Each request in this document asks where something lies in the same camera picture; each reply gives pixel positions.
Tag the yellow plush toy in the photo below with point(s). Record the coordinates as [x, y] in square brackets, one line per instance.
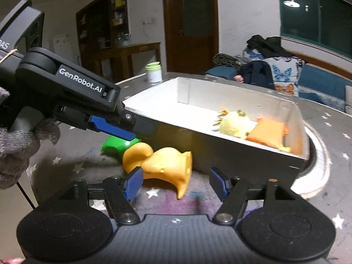
[236, 124]

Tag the butterfly pattern cushion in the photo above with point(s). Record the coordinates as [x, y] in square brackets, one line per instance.
[286, 71]

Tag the black clothes pile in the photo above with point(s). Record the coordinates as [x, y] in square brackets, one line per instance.
[269, 47]

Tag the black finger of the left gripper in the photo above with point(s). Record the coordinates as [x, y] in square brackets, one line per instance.
[134, 123]

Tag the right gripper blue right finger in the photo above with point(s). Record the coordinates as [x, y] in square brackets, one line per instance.
[232, 192]

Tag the green plastic packet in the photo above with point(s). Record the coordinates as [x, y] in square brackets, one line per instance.
[116, 147]

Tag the white jar green lid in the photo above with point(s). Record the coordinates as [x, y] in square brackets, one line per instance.
[154, 72]

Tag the grey star table mat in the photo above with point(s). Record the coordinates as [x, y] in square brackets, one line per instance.
[326, 183]

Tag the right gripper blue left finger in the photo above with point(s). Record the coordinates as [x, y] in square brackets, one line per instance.
[119, 194]

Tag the dark wooden door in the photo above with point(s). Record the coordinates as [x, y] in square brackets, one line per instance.
[191, 35]

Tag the striped dark cloth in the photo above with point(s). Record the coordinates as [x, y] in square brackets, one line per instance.
[236, 61]

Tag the grey gloved left hand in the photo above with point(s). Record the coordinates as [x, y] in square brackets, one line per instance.
[22, 130]

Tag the wooden side table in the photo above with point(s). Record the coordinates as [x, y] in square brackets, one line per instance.
[121, 59]

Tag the dark navy jacket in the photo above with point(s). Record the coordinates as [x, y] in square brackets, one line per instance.
[257, 73]

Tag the white refrigerator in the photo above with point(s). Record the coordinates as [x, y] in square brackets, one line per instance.
[62, 46]

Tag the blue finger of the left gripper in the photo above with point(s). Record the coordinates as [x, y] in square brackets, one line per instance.
[99, 124]

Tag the orange plastic packet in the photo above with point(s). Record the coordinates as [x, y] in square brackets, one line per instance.
[270, 133]

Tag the grey cardboard box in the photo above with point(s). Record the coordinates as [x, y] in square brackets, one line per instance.
[185, 110]

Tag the dark wooden shelf cabinet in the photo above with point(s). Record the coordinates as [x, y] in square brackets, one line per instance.
[99, 25]

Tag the dark green window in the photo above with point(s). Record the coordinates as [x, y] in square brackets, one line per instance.
[325, 23]

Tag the orange rubber duck toy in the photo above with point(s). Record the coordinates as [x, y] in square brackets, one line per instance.
[167, 164]

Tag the blue sofa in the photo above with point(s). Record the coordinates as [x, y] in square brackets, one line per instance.
[315, 84]

